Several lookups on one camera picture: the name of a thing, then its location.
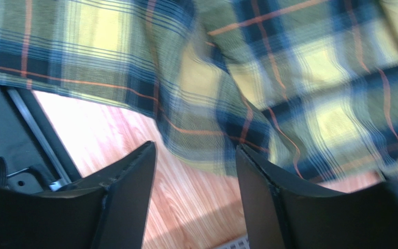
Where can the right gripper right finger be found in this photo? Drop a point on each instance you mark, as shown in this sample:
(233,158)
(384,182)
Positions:
(284,211)

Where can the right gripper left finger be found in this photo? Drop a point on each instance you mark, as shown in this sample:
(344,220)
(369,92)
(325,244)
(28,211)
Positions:
(107,209)

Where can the yellow plaid long sleeve shirt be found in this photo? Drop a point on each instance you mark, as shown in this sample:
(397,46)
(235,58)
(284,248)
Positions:
(310,85)

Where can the white plastic basket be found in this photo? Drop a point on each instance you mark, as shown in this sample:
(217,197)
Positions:
(239,243)

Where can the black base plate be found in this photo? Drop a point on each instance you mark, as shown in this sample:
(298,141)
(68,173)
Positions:
(32,157)

